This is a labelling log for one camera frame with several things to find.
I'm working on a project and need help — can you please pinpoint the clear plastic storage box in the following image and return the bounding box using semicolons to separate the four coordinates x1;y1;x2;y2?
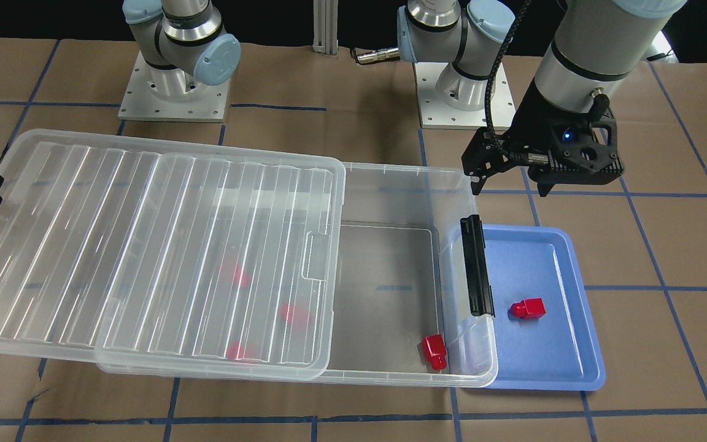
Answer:
317;163;499;388

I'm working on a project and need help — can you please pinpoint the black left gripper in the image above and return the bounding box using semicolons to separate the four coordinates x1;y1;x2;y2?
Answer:
461;83;625;196

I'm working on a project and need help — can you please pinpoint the black box latch handle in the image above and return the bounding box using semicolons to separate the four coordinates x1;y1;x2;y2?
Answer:
460;214;495;317

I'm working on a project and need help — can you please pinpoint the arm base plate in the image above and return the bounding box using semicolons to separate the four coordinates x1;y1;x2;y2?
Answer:
412;63;516;131
118;53;232;123

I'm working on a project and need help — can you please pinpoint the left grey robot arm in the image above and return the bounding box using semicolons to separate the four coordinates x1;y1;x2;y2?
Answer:
396;1;685;196

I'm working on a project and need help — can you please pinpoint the blue plastic tray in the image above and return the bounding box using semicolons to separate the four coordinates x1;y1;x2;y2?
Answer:
483;224;606;392

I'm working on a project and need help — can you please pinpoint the clear ribbed box lid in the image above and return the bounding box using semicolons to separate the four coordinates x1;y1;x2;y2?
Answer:
0;130;346;381

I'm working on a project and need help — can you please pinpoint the red block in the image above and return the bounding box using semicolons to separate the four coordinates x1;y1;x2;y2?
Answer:
218;263;252;289
420;334;448;371
278;304;314;329
509;298;547;320
225;341;259;363

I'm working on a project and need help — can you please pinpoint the red block in box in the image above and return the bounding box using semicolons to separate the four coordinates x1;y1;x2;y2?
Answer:
278;304;314;329
218;263;252;289
225;341;259;363

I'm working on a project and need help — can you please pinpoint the aluminium frame post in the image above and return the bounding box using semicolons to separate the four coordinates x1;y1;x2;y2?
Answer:
312;0;339;58

